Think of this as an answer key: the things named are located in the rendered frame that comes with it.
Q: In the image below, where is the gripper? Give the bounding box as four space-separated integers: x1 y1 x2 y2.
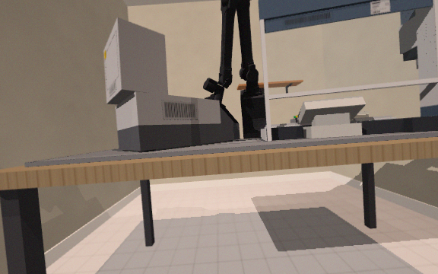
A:
213 94 223 103

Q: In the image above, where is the grey rack with round holes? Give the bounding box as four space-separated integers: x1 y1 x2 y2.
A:
290 118 312 126

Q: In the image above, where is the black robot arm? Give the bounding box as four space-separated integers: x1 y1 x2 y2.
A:
203 0 262 100

